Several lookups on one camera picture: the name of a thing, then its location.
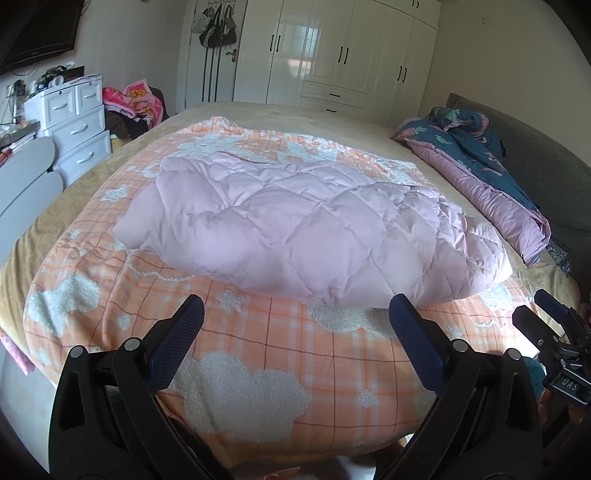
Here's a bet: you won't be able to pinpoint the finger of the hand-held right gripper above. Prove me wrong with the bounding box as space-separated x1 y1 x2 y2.
512 305 562 365
534 290 587 337

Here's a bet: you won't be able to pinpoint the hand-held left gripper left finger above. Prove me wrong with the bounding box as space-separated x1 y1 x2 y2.
48 294 205 480

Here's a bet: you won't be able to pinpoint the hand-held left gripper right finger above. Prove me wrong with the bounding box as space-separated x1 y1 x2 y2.
389 293 543 480

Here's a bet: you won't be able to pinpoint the pink quilted jacket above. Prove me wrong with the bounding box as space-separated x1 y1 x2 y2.
113 154 513 309

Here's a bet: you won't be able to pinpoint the pink clothes pile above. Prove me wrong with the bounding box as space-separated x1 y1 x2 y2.
108 88 167 141

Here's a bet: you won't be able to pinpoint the orange plaid blanket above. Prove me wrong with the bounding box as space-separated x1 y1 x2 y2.
23 115 555 467

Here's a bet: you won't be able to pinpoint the blue floral quilt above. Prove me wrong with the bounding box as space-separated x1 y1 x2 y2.
392 106 552 266

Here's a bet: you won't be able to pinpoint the grey headboard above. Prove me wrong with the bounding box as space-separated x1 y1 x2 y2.
445 92 591 296

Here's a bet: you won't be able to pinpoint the pink cloth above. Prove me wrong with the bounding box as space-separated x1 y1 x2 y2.
0 332 36 376

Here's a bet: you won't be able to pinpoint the white rounded board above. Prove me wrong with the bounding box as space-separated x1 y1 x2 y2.
0 137 56 195
0 171 63 259

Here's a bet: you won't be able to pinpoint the white drawer cabinet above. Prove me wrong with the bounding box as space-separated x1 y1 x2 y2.
23 74 112 185

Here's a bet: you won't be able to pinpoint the pink cartoon blanket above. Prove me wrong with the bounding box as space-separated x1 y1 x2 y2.
102 79 164 123

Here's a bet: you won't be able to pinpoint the bed with beige sheet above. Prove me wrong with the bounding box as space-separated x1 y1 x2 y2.
0 100 583 379

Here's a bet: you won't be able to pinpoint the cluttered desk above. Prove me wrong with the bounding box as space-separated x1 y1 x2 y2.
0 78 40 162

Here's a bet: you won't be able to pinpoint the white door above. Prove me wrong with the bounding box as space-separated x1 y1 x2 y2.
178 0 241 112

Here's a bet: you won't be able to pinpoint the white wardrobe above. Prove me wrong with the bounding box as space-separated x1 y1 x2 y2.
233 0 439 127

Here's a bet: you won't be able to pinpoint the black striped hanging bag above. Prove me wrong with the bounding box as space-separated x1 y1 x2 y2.
199 7 225 49

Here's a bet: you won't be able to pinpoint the dark hanging bag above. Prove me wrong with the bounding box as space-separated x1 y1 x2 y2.
222 4 238 44

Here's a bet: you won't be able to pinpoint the black television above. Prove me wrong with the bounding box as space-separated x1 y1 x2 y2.
0 0 86 75

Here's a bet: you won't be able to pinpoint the black hanging straps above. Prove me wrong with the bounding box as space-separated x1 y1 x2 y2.
203 46 219 102

